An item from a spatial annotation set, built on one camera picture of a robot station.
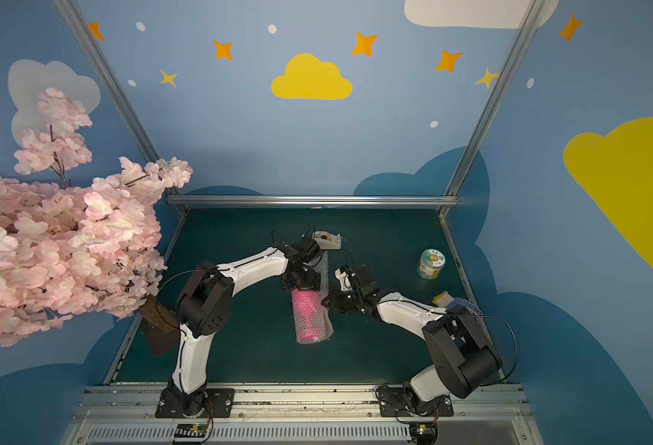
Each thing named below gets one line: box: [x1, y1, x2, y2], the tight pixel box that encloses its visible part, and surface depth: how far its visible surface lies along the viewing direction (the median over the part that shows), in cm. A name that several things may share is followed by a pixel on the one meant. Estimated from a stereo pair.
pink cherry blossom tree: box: [0, 86, 193, 347], surface depth 52 cm
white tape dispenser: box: [311, 230, 342, 251], surface depth 110 cm
